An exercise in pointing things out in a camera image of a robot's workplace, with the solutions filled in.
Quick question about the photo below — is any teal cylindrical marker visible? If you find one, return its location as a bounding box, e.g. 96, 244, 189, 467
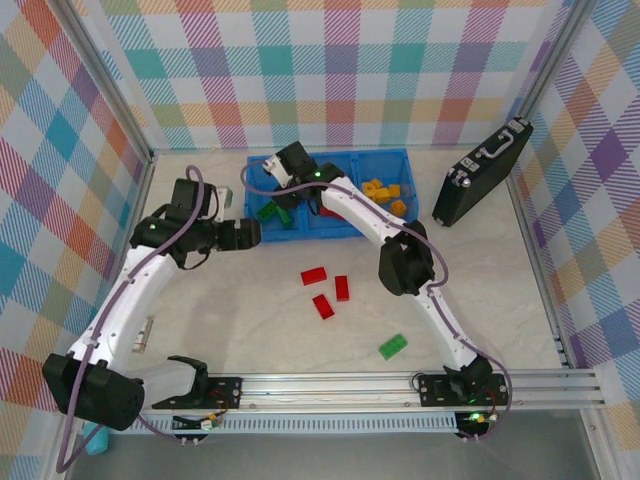
82, 423, 110, 456

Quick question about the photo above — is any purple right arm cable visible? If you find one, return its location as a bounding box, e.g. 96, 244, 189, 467
239, 157, 514, 444

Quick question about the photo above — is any small pale ridged block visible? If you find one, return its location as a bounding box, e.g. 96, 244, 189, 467
132, 315, 155, 354

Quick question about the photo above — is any aluminium frame post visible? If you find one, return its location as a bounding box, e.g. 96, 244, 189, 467
514, 0, 599, 121
49, 0, 157, 164

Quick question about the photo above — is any black briefcase with silver handle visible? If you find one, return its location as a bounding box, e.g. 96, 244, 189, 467
431, 115, 535, 230

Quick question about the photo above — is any small wired connector board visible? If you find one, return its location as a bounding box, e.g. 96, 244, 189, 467
457, 408, 501, 426
171, 410, 224, 432

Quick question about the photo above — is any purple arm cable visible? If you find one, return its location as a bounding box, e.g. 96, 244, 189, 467
54, 165, 209, 474
239, 157, 514, 444

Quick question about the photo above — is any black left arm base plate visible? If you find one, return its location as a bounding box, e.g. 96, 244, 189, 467
151, 375, 245, 412

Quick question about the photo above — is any aluminium extrusion rail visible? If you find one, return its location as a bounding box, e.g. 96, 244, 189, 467
54, 372, 601, 416

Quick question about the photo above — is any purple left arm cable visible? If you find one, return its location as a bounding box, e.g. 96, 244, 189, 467
54, 165, 209, 474

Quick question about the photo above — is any blue three-compartment plastic bin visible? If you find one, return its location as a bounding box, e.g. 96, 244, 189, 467
243, 148, 419, 245

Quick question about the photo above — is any aluminium side rail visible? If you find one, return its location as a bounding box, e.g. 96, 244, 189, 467
504, 174, 621, 480
39, 149, 159, 480

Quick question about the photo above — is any white slotted cable duct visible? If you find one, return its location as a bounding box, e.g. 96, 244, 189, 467
102, 413, 481, 435

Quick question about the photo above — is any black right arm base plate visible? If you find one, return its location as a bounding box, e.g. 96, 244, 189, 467
417, 372, 511, 407

